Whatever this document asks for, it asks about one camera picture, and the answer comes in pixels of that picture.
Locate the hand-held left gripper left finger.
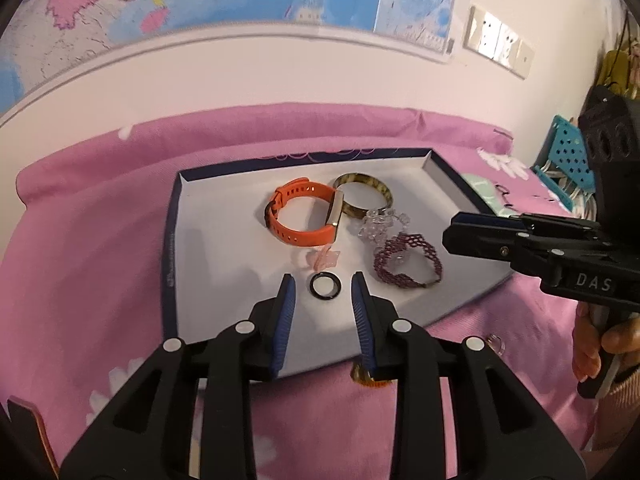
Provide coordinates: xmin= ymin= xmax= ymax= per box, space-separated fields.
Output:
xmin=57 ymin=272 xmax=296 ymax=480

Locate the pink translucent hair clip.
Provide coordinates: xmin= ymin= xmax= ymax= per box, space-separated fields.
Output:
xmin=305 ymin=245 xmax=343 ymax=271

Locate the purple beaded bracelet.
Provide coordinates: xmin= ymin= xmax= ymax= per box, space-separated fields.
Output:
xmin=372 ymin=232 xmax=443 ymax=290

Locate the yellow hanging item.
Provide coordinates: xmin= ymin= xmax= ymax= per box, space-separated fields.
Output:
xmin=597 ymin=40 xmax=640 ymax=98

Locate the black ring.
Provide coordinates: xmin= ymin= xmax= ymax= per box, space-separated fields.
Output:
xmin=308 ymin=271 xmax=341 ymax=300

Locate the white wall switch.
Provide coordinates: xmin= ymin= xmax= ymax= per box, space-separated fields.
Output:
xmin=515 ymin=37 xmax=536 ymax=79

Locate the amber bangle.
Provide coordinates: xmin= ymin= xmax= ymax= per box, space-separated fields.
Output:
xmin=332 ymin=171 xmax=394 ymax=221

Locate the amber ring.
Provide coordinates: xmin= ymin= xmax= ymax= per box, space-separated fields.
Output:
xmin=350 ymin=362 xmax=396 ymax=391

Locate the person's right hand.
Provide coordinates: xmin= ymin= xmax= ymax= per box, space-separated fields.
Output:
xmin=572 ymin=305 xmax=640 ymax=382

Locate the orange smartwatch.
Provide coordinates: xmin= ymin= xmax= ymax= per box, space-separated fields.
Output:
xmin=263 ymin=178 xmax=346 ymax=247

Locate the blue perforated basket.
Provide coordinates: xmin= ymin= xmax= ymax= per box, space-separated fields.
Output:
xmin=532 ymin=114 xmax=598 ymax=208

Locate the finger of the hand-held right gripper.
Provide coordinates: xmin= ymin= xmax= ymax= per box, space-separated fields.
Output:
xmin=451 ymin=211 xmax=601 ymax=234
xmin=442 ymin=225 xmax=551 ymax=264

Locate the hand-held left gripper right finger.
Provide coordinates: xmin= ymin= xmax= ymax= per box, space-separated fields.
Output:
xmin=350 ymin=270 xmax=586 ymax=480

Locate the white wall socket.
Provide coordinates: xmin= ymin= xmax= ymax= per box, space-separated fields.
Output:
xmin=464 ymin=6 xmax=501 ymax=56
xmin=496 ymin=22 xmax=521 ymax=68

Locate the navy cardboard box lid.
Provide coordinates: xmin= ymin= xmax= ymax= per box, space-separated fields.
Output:
xmin=161 ymin=146 xmax=516 ymax=378

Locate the pink flower-print bedsheet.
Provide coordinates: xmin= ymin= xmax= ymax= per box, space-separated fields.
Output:
xmin=0 ymin=102 xmax=640 ymax=480

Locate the person's right forearm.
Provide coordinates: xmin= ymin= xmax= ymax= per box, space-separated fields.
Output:
xmin=592 ymin=364 xmax=640 ymax=461

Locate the clear crystal bracelet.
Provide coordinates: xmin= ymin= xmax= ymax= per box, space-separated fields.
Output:
xmin=350 ymin=208 xmax=412 ymax=243

